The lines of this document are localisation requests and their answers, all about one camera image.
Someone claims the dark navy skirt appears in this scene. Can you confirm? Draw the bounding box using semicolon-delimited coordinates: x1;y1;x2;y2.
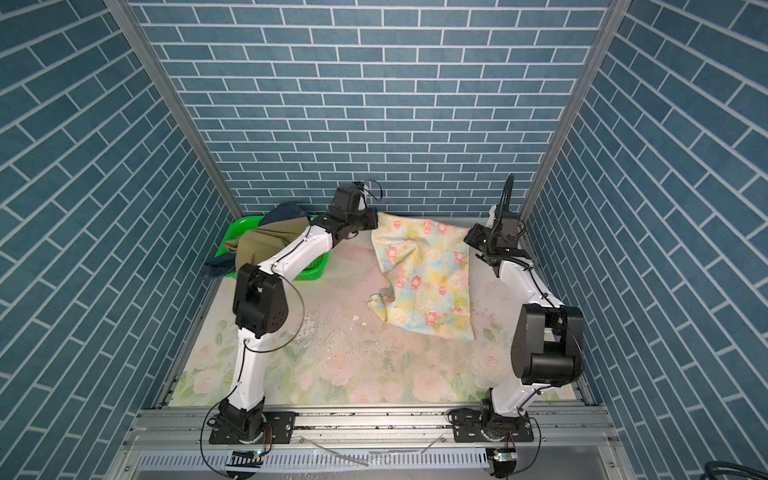
201;203;310;279

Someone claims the black mounting plate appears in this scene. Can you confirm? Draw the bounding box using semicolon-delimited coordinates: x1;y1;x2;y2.
206;411;296;446
447;408;534;443

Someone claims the floral pastel skirt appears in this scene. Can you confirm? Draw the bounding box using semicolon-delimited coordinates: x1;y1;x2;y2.
368;213;474;342

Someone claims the aluminium corner post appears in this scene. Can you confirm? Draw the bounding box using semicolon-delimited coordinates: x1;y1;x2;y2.
104;0;244;219
520;0;631;224

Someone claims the white slotted cable duct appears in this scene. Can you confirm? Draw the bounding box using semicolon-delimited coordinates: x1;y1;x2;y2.
136;448;489;473

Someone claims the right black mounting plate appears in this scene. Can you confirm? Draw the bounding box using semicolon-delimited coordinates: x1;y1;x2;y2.
447;408;534;443

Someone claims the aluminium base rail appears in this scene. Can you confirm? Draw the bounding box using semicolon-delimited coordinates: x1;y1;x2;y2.
124;402;619;453

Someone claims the olive khaki skirt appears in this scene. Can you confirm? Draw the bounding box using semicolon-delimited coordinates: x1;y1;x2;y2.
227;217;309;271

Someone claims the green plastic basket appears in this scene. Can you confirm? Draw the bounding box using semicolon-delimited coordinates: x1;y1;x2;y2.
216;216;329;281

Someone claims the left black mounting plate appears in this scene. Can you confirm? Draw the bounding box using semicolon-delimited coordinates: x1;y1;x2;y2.
206;411;296;446

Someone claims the left aluminium corner post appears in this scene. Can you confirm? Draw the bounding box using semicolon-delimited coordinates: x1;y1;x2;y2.
104;0;244;219

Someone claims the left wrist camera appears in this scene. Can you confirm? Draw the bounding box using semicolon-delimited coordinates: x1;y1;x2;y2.
331;181;367;216

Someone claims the right aluminium corner post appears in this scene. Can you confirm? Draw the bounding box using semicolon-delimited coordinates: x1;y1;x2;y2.
520;0;631;224

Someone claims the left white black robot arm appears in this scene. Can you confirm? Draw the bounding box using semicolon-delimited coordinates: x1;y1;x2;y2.
203;192;378;445

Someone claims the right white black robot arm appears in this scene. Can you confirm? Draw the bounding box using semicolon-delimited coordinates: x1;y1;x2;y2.
464;206;584;441

